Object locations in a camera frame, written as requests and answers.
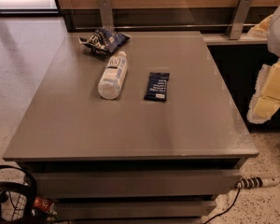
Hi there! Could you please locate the metal wall bracket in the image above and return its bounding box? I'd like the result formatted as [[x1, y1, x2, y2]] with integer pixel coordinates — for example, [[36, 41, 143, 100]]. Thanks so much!
[[98, 0, 114, 28], [226, 0, 253, 40]]

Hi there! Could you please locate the white power strip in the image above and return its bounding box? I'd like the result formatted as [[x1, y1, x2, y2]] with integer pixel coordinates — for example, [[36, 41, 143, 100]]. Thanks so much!
[[235, 177, 280, 189]]

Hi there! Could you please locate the grey drawer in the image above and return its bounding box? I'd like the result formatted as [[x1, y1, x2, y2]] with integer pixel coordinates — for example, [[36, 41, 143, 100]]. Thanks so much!
[[35, 170, 241, 199], [55, 201, 217, 219]]

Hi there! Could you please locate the upper grey drawer front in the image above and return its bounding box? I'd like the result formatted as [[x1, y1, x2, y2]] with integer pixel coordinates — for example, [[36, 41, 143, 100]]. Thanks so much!
[[35, 170, 241, 199]]

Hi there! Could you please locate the blue crumpled chip bag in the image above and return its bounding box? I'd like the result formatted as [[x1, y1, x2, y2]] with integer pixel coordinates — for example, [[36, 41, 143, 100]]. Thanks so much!
[[78, 27, 130, 57]]

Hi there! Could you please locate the grey drawer cabinet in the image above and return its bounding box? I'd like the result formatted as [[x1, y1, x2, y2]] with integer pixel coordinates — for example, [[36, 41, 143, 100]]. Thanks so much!
[[4, 32, 258, 224]]

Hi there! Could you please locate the black wire basket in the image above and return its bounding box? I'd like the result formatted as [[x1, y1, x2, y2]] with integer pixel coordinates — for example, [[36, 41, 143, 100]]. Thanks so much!
[[0, 164, 38, 224]]

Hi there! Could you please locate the low grey side shelf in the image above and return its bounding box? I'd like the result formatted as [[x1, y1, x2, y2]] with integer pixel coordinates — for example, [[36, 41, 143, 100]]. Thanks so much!
[[202, 32, 269, 47]]

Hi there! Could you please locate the dark blue snack bar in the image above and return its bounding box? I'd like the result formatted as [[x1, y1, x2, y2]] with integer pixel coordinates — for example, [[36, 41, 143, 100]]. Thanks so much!
[[144, 72, 170, 102]]

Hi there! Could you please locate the orange snack packet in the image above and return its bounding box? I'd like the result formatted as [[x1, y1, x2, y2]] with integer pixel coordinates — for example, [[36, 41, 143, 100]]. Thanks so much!
[[34, 196, 55, 214]]

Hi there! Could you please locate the right metal wall bracket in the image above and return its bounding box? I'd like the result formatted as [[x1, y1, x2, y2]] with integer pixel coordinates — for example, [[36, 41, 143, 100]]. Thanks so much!
[[226, 0, 253, 40]]

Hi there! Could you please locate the black power cable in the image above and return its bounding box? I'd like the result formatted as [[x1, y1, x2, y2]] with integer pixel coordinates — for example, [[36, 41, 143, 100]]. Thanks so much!
[[203, 188, 242, 224]]

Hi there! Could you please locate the left metal wall bracket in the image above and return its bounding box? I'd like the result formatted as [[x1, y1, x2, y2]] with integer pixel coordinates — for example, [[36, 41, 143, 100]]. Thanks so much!
[[98, 0, 114, 28]]

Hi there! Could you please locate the clear plastic water bottle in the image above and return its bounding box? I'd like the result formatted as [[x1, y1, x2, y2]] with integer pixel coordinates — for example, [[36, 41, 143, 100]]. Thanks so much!
[[98, 51, 128, 100]]

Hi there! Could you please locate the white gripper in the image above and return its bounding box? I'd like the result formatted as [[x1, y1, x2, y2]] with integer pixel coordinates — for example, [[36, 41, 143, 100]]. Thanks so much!
[[246, 5, 280, 124]]

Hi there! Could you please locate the lower grey drawer front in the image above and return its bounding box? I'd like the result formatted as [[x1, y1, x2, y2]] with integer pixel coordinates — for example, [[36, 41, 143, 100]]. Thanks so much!
[[55, 201, 217, 219]]

